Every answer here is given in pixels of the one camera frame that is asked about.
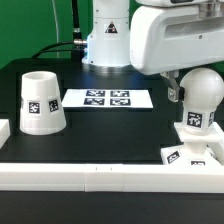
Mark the white lamp bulb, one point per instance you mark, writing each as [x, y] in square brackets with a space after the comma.
[203, 92]

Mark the white left fence wall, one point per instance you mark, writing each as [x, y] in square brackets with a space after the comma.
[4, 131]

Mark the white lamp shade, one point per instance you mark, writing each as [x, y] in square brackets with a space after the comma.
[41, 111]

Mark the white lamp base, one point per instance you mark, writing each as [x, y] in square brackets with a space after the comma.
[194, 150]

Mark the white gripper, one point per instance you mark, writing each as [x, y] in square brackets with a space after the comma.
[167, 35]

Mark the white marker sheet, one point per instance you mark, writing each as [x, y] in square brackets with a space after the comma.
[102, 98]

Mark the white front fence wall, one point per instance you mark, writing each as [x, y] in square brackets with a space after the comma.
[110, 178]

